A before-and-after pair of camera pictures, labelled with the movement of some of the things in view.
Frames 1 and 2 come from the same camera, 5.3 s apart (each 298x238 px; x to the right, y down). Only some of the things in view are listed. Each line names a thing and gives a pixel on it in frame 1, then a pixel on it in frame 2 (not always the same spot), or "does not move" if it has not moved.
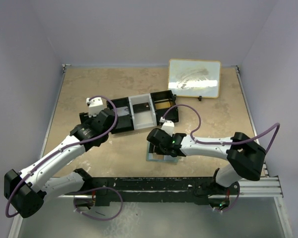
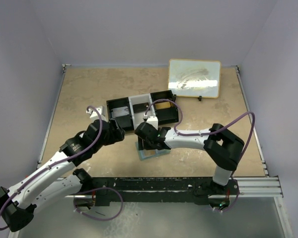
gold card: x=163 y=105 does not move
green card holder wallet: x=153 y=156 to x=144 y=154
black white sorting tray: x=139 y=111 does not move
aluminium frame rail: x=268 y=186 does not move
